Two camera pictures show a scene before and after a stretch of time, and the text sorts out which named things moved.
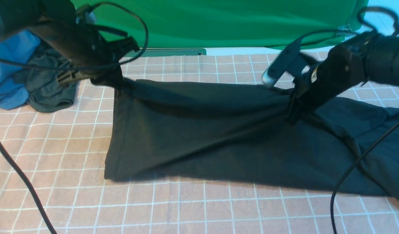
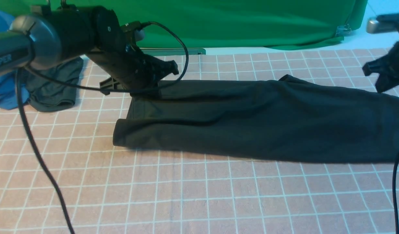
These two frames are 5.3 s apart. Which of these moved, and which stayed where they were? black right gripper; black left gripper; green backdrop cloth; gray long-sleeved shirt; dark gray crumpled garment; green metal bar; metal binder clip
Moved: black right gripper; gray long-sleeved shirt; black left gripper
Stayed: green metal bar; dark gray crumpled garment; metal binder clip; green backdrop cloth
